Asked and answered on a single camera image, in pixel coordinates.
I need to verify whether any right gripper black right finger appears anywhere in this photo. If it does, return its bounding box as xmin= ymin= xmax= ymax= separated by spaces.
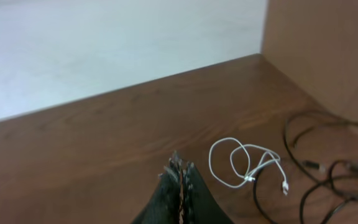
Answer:
xmin=183 ymin=162 xmax=233 ymax=224

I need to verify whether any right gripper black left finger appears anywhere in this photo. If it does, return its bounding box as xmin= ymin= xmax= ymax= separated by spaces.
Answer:
xmin=132 ymin=151 xmax=183 ymax=224

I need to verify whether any white USB cable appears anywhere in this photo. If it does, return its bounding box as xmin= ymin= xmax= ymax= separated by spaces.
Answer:
xmin=208 ymin=137 xmax=290 ymax=196

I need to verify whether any black USB cable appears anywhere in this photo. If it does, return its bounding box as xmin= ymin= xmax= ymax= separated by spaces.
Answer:
xmin=283 ymin=110 xmax=358 ymax=224

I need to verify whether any black loose table cable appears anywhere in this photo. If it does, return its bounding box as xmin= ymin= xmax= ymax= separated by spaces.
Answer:
xmin=252 ymin=160 xmax=281 ymax=224

